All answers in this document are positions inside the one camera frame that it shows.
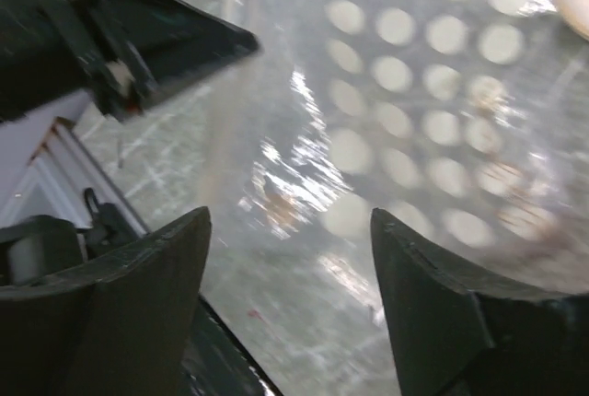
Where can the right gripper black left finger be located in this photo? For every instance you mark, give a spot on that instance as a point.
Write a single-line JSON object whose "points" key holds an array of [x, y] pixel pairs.
{"points": [[117, 325]]}

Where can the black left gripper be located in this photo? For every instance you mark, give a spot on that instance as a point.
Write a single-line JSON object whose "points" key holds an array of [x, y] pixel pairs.
{"points": [[127, 53]]}

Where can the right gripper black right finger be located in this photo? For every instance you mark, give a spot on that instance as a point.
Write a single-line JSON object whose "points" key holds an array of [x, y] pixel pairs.
{"points": [[456, 328]]}

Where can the clear dotted zip top bag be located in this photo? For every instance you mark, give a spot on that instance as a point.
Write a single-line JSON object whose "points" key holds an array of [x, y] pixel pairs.
{"points": [[465, 119]]}

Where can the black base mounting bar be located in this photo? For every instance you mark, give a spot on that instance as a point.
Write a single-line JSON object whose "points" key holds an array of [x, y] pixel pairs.
{"points": [[216, 363]]}

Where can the aluminium table frame rail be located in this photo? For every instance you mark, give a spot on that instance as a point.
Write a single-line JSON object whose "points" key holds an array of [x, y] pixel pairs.
{"points": [[54, 180]]}

